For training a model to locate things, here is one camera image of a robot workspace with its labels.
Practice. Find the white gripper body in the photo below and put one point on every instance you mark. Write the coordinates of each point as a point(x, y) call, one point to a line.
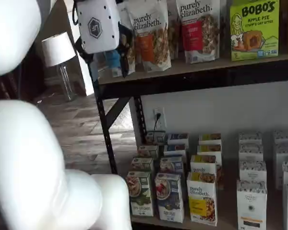
point(98, 26)

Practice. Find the green Bobo's apple pie box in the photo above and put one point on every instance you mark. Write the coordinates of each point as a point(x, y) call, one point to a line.
point(254, 31)

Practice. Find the blue purely elizabeth granola bag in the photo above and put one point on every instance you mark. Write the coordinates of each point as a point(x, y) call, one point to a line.
point(114, 61)

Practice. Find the brown cardboard shelf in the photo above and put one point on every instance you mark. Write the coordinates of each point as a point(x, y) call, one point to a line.
point(230, 210)

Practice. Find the blue white Flax Plus box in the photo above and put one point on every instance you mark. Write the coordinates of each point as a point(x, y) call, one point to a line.
point(169, 198)
point(177, 138)
point(171, 165)
point(174, 149)

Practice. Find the black metal shelf rack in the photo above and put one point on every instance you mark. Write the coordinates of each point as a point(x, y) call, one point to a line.
point(182, 81)

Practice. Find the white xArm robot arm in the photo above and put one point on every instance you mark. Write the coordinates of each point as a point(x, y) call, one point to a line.
point(26, 155)

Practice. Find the green apple cinnamon oatmeal box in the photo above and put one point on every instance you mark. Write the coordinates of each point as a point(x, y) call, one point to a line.
point(147, 151)
point(142, 164)
point(140, 194)
point(155, 137)

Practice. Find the yellow purely elizabeth box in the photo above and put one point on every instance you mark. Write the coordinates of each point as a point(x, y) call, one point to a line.
point(201, 201)
point(210, 139)
point(209, 149)
point(204, 164)

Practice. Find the wooden shelf board with bags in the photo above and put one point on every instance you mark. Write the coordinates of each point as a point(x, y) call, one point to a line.
point(206, 65)

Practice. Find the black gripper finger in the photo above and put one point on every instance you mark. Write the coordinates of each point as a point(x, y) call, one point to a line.
point(124, 36)
point(84, 54)

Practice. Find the white wall outlet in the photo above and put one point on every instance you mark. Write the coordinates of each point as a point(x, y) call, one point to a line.
point(162, 115)

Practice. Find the red purely elizabeth granola bag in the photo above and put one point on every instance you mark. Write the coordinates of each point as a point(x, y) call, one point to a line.
point(199, 31)

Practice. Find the orange purely elizabeth granola bag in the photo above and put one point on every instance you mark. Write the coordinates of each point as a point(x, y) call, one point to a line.
point(151, 36)

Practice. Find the white shade table lamp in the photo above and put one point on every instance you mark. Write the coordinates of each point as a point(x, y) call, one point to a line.
point(57, 49)

